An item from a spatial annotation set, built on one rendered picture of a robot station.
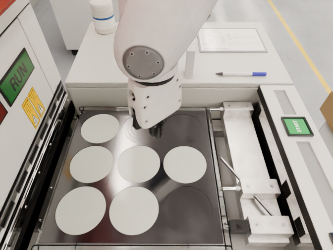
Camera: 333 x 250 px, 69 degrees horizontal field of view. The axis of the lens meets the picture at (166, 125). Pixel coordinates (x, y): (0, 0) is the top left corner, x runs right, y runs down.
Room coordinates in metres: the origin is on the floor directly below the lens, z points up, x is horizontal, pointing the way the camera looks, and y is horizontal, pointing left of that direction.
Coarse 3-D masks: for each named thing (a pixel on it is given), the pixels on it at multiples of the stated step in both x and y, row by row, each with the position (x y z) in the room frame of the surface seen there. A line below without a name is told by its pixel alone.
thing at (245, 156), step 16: (224, 128) 0.43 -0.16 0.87; (240, 128) 0.42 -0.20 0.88; (240, 144) 0.37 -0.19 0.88; (256, 144) 0.37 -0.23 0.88; (240, 160) 0.32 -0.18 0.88; (256, 160) 0.32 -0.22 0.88; (240, 176) 0.28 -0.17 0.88; (256, 176) 0.28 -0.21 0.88; (240, 208) 0.21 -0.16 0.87; (256, 208) 0.20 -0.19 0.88; (272, 208) 0.20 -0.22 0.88; (256, 240) 0.14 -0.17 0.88; (272, 240) 0.14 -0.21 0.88; (288, 240) 0.14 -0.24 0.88
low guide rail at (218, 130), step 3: (207, 126) 0.46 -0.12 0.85; (213, 126) 0.46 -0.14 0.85; (216, 126) 0.46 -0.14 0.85; (219, 126) 0.46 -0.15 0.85; (216, 129) 0.44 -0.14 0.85; (219, 129) 0.44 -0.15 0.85; (222, 129) 0.44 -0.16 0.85; (216, 132) 0.44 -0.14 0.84; (219, 132) 0.44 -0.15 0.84; (222, 132) 0.44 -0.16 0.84; (216, 135) 0.44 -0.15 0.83; (219, 135) 0.44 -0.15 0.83; (222, 135) 0.44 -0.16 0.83
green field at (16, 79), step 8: (24, 56) 0.41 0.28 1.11; (16, 64) 0.38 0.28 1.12; (24, 64) 0.40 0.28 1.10; (32, 64) 0.42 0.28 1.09; (16, 72) 0.37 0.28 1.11; (24, 72) 0.39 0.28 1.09; (8, 80) 0.34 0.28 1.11; (16, 80) 0.36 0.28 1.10; (24, 80) 0.38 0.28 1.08; (8, 88) 0.33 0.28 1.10; (16, 88) 0.34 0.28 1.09; (8, 96) 0.32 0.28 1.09
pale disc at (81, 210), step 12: (72, 192) 0.23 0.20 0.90; (84, 192) 0.23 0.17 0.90; (96, 192) 0.23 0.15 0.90; (60, 204) 0.20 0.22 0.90; (72, 204) 0.20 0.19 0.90; (84, 204) 0.20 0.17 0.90; (96, 204) 0.20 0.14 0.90; (60, 216) 0.18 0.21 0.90; (72, 216) 0.18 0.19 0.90; (84, 216) 0.18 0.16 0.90; (96, 216) 0.18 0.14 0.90; (60, 228) 0.16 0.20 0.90; (72, 228) 0.16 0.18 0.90; (84, 228) 0.16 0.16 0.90
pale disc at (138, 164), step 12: (120, 156) 0.32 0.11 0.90; (132, 156) 0.32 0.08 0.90; (144, 156) 0.32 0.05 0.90; (156, 156) 0.32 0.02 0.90; (120, 168) 0.29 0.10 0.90; (132, 168) 0.29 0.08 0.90; (144, 168) 0.29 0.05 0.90; (156, 168) 0.29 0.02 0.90; (132, 180) 0.26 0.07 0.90; (144, 180) 0.26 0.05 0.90
